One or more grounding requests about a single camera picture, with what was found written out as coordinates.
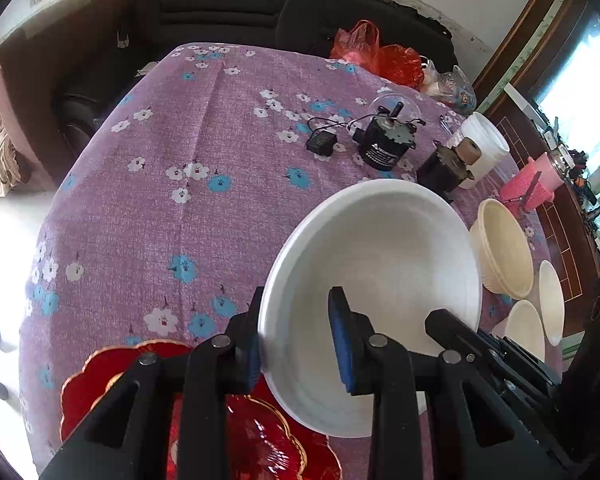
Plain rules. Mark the clear plastic bag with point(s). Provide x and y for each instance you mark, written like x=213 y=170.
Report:
x=450 y=85

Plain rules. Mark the purple floral tablecloth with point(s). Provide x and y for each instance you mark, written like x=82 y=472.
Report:
x=190 y=210

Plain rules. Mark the large white bowl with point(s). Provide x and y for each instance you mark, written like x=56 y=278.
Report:
x=380 y=250

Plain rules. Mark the small cream bowl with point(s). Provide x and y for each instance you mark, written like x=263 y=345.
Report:
x=525 y=330
x=552 y=300

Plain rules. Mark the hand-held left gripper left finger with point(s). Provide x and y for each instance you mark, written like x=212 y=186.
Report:
x=252 y=347

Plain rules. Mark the brown armchair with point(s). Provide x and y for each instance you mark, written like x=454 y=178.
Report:
x=40 y=60

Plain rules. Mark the black power adapter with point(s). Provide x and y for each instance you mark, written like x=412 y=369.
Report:
x=321 y=142

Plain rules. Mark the clear plastic lid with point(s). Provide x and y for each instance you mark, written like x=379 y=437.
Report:
x=397 y=102

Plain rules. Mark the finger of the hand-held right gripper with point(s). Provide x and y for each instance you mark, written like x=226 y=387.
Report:
x=460 y=327

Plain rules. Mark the medium cream bowl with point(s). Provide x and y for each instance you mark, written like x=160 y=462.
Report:
x=502 y=245

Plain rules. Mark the white plastic jar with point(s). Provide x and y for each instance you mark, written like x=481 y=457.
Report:
x=485 y=145

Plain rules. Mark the black electric motor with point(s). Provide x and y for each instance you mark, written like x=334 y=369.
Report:
x=382 y=147

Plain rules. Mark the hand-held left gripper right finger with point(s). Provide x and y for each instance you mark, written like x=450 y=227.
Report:
x=341 y=345

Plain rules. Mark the black motor with wooden spool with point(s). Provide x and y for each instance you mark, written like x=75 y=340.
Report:
x=442 y=170

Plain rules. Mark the pink knit-sleeved thermos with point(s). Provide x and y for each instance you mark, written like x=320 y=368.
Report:
x=535 y=180

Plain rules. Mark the large red gold-rimmed plate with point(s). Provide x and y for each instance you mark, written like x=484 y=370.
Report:
x=265 y=440

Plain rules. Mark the red plastic bag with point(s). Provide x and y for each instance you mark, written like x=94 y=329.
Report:
x=380 y=52

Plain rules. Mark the black sofa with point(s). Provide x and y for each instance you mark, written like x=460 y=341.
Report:
x=230 y=15

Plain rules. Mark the red flower-shaped plate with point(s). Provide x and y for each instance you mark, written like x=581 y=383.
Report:
x=100 y=370

